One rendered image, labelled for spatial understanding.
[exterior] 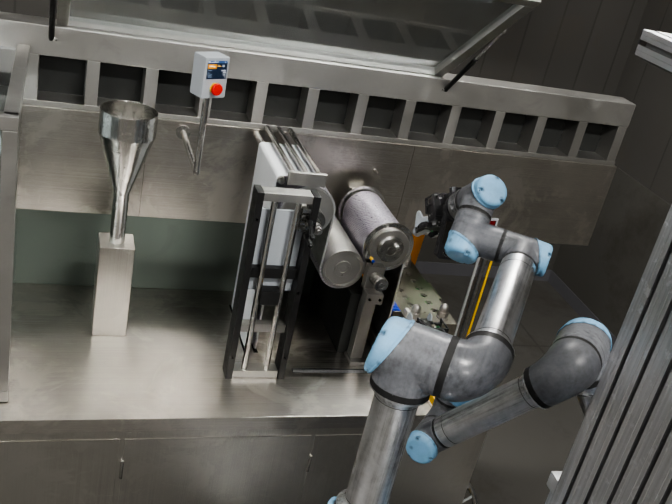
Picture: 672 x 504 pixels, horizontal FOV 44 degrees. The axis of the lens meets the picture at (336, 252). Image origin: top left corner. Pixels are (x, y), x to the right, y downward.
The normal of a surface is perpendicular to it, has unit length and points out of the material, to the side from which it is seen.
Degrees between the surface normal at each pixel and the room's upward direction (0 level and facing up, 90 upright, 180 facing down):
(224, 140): 90
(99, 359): 0
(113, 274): 90
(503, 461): 0
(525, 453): 0
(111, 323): 90
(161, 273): 90
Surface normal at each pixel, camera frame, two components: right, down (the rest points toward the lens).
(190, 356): 0.20, -0.88
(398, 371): -0.37, 0.28
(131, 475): 0.27, 0.47
